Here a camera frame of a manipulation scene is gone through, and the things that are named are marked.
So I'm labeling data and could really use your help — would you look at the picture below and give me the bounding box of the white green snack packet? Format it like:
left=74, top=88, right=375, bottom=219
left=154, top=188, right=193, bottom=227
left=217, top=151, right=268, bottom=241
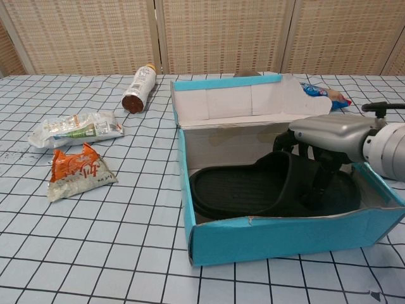
left=27, top=111, right=125, bottom=149

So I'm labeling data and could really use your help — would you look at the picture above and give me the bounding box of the orange white snack packet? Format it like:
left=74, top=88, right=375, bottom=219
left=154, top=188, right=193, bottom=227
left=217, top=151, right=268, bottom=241
left=47, top=142, right=118, bottom=203

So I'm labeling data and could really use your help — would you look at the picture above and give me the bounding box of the blue red snack packet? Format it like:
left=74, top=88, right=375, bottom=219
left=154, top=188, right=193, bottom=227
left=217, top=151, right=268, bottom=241
left=299, top=82, right=352, bottom=111

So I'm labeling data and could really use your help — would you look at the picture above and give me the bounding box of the blue checkered tablecloth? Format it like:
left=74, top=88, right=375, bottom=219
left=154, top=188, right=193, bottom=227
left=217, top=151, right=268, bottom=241
left=0, top=73, right=405, bottom=304

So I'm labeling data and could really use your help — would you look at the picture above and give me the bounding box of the woven bamboo screen panel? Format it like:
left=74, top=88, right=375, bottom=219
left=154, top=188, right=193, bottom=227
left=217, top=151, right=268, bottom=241
left=0, top=0, right=162, bottom=76
left=283, top=0, right=405, bottom=76
left=0, top=22, right=28, bottom=77
left=154, top=0, right=297, bottom=75
left=384, top=47, right=405, bottom=77

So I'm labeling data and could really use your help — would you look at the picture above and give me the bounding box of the white bottle with brown drink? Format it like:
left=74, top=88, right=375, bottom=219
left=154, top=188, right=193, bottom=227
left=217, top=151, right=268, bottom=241
left=121, top=63, right=156, bottom=114

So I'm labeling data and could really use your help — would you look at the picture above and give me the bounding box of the blue cardboard shoe box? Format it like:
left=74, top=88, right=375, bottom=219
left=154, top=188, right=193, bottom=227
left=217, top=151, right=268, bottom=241
left=170, top=73, right=405, bottom=260

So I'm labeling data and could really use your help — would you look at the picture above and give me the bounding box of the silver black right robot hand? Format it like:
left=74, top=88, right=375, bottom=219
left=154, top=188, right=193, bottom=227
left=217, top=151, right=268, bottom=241
left=272, top=114, right=380, bottom=212

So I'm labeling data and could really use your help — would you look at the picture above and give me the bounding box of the black rubber slipper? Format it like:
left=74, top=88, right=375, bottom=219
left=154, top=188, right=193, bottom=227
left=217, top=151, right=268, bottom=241
left=189, top=150, right=362, bottom=220

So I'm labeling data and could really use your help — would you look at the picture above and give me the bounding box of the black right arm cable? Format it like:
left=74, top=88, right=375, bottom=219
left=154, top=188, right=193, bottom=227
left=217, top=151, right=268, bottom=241
left=361, top=101, right=405, bottom=126

